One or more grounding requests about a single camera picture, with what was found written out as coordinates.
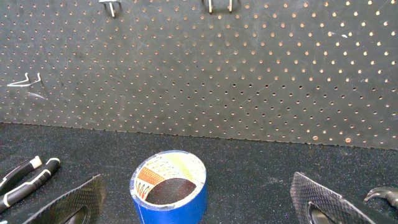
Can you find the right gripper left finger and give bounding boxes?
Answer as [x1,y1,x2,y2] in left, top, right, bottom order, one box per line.
[21,174,106,224]

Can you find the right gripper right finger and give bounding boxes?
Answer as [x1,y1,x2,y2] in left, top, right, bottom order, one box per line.
[289,171,398,224]

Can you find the black and white pliers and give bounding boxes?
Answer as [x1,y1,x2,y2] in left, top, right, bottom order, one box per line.
[0,155,62,215]

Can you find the roll of blue tape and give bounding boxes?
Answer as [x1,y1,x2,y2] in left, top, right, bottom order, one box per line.
[129,149,208,224]

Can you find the black pegboard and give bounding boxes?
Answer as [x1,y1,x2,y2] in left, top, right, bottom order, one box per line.
[0,0,398,151]

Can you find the hammer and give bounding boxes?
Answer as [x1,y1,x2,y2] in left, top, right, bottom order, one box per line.
[363,186,398,210]

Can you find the metal hook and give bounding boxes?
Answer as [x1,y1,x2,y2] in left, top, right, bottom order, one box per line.
[201,0,241,14]
[6,72,42,88]
[98,0,123,18]

